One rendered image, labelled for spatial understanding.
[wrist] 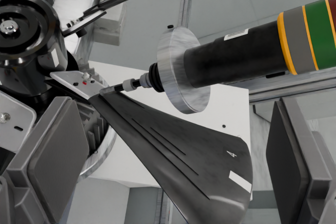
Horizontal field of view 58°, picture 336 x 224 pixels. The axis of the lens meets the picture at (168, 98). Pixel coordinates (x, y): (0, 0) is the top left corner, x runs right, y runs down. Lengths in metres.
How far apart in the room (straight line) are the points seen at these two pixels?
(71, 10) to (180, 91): 0.47
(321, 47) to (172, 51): 0.09
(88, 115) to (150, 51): 0.98
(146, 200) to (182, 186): 0.77
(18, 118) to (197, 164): 0.24
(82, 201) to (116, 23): 0.52
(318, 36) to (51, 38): 0.29
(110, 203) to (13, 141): 0.65
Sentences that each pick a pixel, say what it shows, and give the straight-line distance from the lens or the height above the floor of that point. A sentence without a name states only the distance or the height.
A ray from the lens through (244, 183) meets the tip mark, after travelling 0.41.
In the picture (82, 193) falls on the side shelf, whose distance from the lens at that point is 0.95.
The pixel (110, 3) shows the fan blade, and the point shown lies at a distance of 0.47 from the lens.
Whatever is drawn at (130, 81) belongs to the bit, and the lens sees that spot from 0.27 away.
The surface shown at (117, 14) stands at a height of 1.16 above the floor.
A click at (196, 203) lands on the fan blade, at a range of 0.34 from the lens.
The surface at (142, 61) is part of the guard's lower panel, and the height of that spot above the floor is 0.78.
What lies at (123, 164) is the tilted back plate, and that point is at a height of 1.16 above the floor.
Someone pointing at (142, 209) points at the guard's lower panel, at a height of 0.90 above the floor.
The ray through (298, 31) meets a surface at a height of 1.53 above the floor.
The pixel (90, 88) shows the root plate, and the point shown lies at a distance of 0.42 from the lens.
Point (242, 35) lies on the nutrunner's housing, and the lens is 0.22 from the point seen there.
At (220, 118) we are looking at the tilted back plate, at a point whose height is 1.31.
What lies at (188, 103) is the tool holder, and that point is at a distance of 0.22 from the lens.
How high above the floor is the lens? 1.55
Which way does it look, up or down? 29 degrees down
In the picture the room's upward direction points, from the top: 78 degrees clockwise
